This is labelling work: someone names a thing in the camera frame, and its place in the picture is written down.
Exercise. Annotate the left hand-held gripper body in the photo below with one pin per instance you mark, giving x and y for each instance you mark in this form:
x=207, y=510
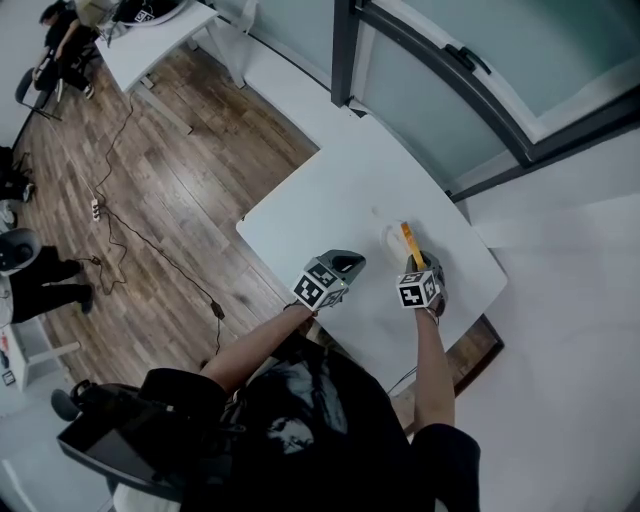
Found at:
x=315, y=287

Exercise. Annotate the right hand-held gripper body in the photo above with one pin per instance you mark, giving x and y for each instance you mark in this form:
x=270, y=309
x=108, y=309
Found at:
x=417, y=290

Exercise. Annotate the toast bread slice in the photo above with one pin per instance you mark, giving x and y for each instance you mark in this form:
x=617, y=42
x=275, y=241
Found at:
x=412, y=245

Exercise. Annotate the white plate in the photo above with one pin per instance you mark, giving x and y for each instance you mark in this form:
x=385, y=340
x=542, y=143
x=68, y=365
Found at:
x=392, y=245

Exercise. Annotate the person's left forearm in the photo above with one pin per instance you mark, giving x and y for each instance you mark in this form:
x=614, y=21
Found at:
x=250, y=350

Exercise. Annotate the person's right forearm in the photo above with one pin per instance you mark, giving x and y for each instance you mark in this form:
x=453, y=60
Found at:
x=432, y=370

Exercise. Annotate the white square table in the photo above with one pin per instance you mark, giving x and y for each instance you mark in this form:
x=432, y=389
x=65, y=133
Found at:
x=350, y=200

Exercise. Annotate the person's black shirt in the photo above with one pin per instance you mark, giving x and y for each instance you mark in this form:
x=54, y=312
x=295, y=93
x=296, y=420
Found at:
x=325, y=440

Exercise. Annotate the white power strip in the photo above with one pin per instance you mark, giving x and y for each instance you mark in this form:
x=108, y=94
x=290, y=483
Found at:
x=95, y=210

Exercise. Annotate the white table with legs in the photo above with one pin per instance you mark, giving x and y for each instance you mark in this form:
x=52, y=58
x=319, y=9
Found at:
x=150, y=40

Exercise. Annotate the gray round device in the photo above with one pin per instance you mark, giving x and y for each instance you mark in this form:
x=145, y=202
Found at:
x=17, y=247

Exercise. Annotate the white oval basket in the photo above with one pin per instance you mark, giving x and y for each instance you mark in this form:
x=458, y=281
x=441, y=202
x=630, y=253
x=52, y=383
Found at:
x=150, y=12

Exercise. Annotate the black folding chair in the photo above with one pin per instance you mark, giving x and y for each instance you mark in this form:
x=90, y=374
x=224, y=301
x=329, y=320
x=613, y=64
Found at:
x=35, y=95

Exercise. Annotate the dark window frame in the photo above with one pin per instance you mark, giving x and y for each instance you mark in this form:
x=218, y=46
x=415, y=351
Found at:
x=345, y=50

